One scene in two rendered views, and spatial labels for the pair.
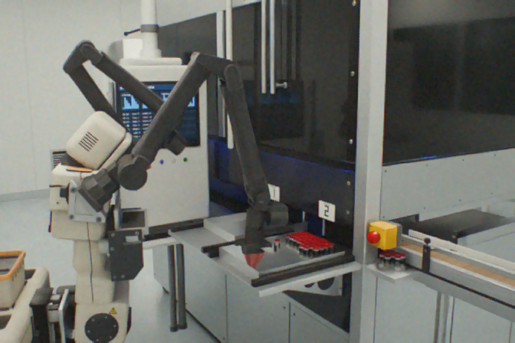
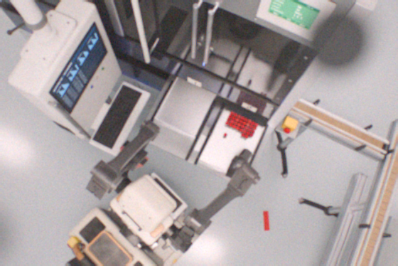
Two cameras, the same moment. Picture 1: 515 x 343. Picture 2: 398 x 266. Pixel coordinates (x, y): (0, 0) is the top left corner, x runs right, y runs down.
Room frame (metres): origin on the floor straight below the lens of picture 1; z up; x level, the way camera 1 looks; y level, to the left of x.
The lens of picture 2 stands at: (1.32, 0.38, 2.89)
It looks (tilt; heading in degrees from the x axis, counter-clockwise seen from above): 75 degrees down; 319
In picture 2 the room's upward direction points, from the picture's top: 8 degrees clockwise
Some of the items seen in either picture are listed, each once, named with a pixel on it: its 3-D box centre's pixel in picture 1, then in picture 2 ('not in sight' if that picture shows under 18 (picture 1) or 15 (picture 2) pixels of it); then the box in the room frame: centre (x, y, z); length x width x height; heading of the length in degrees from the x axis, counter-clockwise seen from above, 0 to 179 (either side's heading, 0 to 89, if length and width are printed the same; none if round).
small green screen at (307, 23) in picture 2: not in sight; (293, 10); (1.69, -0.26, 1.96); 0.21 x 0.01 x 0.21; 31
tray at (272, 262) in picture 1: (280, 254); (232, 143); (1.58, -0.10, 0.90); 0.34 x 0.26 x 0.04; 121
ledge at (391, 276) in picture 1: (395, 269); (288, 124); (1.49, -0.47, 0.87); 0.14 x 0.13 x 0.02; 121
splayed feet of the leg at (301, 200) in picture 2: not in sight; (327, 210); (0.79, -0.64, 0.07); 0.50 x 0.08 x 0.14; 31
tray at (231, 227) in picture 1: (254, 224); (187, 102); (1.92, -0.02, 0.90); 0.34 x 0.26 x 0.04; 121
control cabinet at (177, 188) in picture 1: (153, 142); (73, 74); (2.30, 0.46, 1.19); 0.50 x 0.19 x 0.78; 121
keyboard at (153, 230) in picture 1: (168, 230); (116, 115); (2.11, 0.37, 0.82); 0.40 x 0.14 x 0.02; 121
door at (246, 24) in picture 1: (250, 74); (159, 20); (2.14, 0.00, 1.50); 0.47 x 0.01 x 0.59; 31
